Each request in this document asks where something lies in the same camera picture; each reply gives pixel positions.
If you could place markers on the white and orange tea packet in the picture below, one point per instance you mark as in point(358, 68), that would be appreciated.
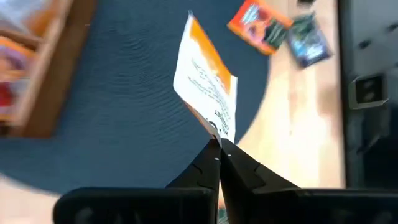
point(21, 12)
point(202, 87)

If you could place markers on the black tea packet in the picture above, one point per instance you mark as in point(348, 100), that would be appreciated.
point(308, 46)

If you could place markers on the black aluminium rig frame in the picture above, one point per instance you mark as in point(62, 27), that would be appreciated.
point(367, 37)

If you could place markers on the round dark woven placemat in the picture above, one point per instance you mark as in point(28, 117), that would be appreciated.
point(124, 109)

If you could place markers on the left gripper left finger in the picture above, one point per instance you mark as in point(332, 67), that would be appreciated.
point(140, 205)

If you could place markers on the wooden three-compartment tray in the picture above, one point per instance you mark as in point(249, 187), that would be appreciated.
point(53, 77)

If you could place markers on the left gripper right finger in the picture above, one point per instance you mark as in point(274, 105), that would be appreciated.
point(295, 205)

